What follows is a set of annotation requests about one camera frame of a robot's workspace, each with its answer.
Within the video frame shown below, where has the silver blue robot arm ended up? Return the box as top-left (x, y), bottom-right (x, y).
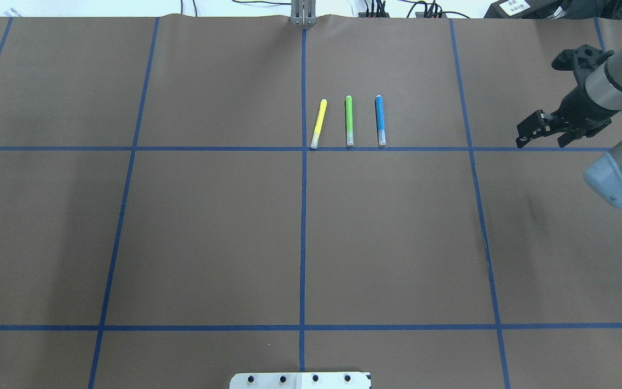
top-left (516, 45), bottom-right (622, 209)

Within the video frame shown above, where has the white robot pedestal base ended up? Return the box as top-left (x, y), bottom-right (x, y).
top-left (229, 372), bottom-right (373, 388)

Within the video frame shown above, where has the black label printer box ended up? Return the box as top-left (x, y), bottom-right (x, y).
top-left (483, 1), bottom-right (564, 19)

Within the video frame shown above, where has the green highlighter pen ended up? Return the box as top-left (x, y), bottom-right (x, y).
top-left (344, 95), bottom-right (355, 147)

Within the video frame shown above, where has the brown paper table cover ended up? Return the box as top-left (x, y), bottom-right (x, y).
top-left (0, 15), bottom-right (622, 388)

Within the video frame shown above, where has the orange black electronics box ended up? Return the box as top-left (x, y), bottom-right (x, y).
top-left (356, 1), bottom-right (390, 19)

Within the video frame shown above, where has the yellow highlighter pen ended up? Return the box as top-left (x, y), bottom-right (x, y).
top-left (309, 98), bottom-right (328, 150)

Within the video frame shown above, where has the blue highlighter pen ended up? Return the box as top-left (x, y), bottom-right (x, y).
top-left (375, 95), bottom-right (387, 147)

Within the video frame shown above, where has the aluminium frame post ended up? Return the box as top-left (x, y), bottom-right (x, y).
top-left (289, 0), bottom-right (317, 26)

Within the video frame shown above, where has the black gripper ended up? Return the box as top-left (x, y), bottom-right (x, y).
top-left (516, 86), bottom-right (613, 149)

